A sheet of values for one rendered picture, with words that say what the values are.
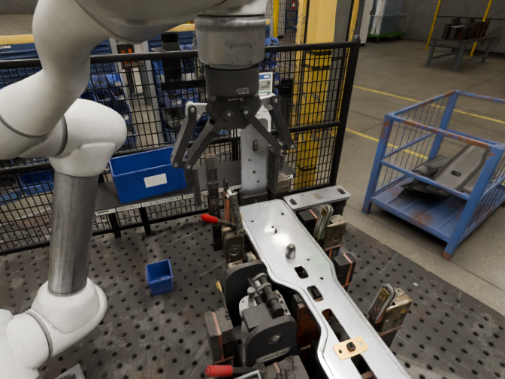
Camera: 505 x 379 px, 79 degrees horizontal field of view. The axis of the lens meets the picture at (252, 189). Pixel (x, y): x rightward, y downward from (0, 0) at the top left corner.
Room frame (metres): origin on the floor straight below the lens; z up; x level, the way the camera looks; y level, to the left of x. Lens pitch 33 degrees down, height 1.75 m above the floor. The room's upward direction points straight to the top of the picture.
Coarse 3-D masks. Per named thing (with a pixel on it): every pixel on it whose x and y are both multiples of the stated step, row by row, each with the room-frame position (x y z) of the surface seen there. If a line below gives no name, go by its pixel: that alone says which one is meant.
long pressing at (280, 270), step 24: (264, 216) 0.96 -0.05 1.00; (288, 216) 0.96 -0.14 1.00; (264, 240) 0.82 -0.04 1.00; (288, 240) 0.82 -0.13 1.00; (312, 240) 0.82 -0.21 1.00; (288, 264) 0.70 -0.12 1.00; (312, 264) 0.70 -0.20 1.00; (288, 288) 0.61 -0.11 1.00; (336, 288) 0.61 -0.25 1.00; (312, 312) 0.52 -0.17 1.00; (336, 312) 0.52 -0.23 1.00; (360, 312) 0.53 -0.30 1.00; (336, 336) 0.45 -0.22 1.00; (336, 360) 0.39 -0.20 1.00; (384, 360) 0.39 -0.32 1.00
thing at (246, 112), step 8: (240, 112) 0.43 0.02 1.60; (248, 112) 0.43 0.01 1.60; (248, 120) 0.43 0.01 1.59; (256, 120) 0.44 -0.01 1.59; (256, 128) 0.44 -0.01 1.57; (264, 128) 0.45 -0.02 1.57; (264, 136) 0.45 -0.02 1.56; (272, 136) 0.45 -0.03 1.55; (272, 144) 0.45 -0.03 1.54; (280, 144) 0.46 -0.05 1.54; (280, 152) 0.46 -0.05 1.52
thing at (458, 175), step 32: (480, 96) 2.82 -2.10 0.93; (384, 128) 2.29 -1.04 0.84; (384, 160) 2.27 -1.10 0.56; (448, 160) 2.42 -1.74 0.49; (480, 160) 2.37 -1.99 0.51; (384, 192) 2.40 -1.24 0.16; (416, 192) 2.25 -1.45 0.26; (448, 192) 1.83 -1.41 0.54; (480, 192) 1.69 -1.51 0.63; (416, 224) 1.92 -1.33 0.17; (448, 224) 1.92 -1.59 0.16; (448, 256) 1.69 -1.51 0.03
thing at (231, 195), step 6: (228, 192) 0.81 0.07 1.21; (234, 192) 0.81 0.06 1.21; (240, 192) 0.81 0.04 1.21; (228, 198) 0.79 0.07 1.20; (234, 198) 0.79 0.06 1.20; (234, 204) 0.79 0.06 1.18; (234, 210) 0.79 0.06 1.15; (234, 216) 0.79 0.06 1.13; (240, 216) 0.80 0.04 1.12; (234, 222) 0.81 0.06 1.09; (240, 222) 0.80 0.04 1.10
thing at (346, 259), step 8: (344, 256) 0.75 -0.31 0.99; (352, 256) 0.75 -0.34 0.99; (336, 264) 0.72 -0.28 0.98; (344, 264) 0.71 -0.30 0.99; (352, 264) 0.72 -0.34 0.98; (336, 272) 0.71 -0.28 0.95; (344, 272) 0.71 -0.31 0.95; (352, 272) 0.72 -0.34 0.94; (344, 280) 0.71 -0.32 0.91; (344, 288) 0.72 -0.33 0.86; (328, 320) 0.70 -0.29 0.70; (336, 320) 0.70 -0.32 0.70
